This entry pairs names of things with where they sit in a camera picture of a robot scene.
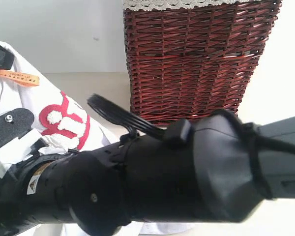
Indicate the brown wicker basket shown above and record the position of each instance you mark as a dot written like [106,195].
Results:
[187,63]

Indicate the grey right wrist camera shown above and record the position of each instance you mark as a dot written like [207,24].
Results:
[18,140]

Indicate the white t-shirt with red lettering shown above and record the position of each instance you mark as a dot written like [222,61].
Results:
[51,110]

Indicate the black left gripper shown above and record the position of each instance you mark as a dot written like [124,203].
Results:
[6,58]

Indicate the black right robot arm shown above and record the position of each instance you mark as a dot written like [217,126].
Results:
[216,170]

